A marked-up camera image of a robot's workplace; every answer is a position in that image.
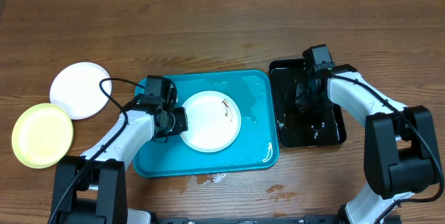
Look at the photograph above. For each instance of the white plate with sauce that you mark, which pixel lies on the white plate with sauce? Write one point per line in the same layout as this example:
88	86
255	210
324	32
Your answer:
214	121

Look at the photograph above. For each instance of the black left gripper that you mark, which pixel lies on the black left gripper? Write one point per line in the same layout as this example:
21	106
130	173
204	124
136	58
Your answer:
181	126

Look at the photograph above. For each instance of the black plastic tray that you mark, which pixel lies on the black plastic tray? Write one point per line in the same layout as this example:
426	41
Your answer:
298	123

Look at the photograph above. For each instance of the yellow plate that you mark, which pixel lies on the yellow plate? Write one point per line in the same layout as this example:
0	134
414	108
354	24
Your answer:
42	135

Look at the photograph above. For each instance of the pink white plate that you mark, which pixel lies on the pink white plate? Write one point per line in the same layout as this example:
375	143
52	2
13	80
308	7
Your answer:
76	90

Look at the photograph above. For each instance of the teal plastic tray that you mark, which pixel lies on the teal plastic tray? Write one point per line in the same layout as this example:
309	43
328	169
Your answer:
256	146

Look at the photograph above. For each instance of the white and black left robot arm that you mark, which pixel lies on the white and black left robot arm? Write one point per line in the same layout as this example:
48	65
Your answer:
91	188

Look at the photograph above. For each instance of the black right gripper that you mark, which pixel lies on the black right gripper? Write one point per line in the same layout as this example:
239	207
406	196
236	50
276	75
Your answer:
303	101

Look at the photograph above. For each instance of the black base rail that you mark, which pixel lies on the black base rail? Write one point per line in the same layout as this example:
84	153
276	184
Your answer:
308	219

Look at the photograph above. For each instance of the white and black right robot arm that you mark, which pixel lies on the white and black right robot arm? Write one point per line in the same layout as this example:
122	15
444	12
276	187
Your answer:
401	156

